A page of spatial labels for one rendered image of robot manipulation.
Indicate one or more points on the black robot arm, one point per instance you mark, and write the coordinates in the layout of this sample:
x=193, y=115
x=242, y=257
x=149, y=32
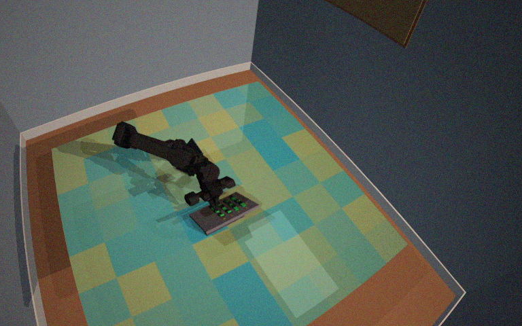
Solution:
x=176, y=152

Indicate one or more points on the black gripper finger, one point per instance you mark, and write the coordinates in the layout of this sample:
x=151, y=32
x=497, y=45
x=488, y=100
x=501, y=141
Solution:
x=215, y=200
x=210, y=201

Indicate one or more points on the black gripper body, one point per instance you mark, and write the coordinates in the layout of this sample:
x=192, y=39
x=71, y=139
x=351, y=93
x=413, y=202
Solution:
x=193, y=198

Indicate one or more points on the grey switch panel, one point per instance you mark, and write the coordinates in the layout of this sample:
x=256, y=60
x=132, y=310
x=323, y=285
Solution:
x=230, y=209

